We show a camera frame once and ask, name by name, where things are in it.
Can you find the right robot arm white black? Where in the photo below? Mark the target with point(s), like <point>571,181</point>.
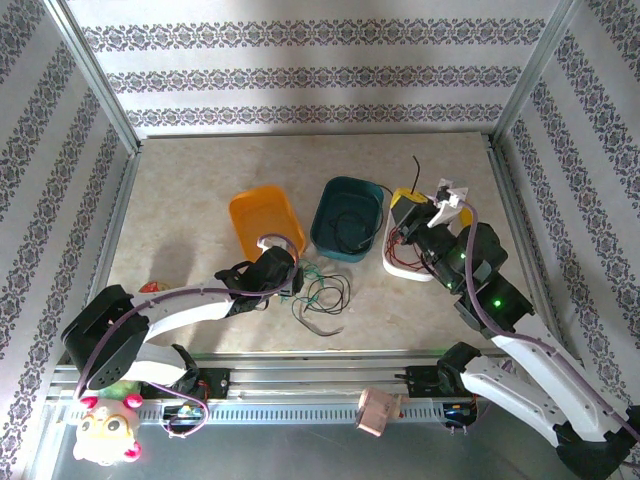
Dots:
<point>520,395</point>

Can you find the white plastic tray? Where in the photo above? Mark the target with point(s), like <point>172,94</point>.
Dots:
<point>392,270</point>

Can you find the orange plastic tray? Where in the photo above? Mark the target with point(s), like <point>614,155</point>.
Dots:
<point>260,220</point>

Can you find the teal plastic tray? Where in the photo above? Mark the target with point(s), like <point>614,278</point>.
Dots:
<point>345,200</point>

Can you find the pink box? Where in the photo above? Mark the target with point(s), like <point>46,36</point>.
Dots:
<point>377,412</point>

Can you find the small circuit board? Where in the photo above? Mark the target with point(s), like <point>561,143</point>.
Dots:
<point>457,411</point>
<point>187,411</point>

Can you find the plush toy pink green white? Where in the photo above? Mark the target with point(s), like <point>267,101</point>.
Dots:
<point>107,425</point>

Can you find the wide aluminium base rail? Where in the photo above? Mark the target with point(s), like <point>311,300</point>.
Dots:
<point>310,375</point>

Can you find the aluminium side rail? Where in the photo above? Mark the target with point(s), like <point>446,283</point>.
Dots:
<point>500,165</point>
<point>107,235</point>

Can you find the aluminium rail short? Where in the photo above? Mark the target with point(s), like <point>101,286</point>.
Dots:
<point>320,134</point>

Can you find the aluminium frame post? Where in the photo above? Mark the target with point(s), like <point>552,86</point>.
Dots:
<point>535,75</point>
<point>94,75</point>

